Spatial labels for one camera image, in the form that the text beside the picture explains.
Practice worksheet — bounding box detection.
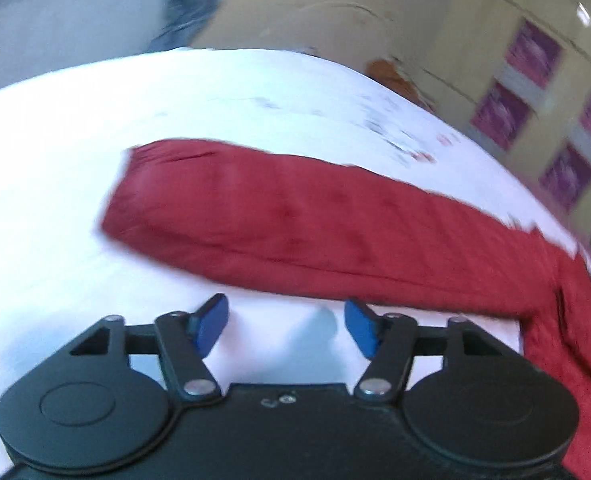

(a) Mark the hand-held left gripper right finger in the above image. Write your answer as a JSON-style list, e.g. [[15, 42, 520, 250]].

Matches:
[[344, 299, 515, 403]]

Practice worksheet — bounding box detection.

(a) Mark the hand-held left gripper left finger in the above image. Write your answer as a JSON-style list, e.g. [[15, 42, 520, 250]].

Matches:
[[68, 294, 229, 403]]

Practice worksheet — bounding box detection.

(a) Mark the red down jacket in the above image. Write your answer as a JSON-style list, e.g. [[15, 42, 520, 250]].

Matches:
[[98, 139, 591, 480]]

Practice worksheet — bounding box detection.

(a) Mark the white floral bed sheet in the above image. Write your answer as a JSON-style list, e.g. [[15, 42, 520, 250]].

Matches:
[[0, 47, 591, 480]]

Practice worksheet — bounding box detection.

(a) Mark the orange patterned cloth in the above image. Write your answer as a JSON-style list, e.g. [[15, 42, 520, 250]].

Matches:
[[368, 59, 435, 112]]

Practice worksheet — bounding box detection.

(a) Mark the blue grey cloth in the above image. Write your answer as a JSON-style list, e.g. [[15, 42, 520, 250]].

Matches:
[[148, 0, 239, 53]]

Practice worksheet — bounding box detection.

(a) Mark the pale yellow wardrobe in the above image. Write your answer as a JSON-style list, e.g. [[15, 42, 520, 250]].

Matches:
[[415, 0, 591, 243]]

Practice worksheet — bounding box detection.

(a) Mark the purple wall poster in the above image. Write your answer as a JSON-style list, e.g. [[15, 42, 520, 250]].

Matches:
[[539, 81, 591, 212], [469, 19, 564, 150]]

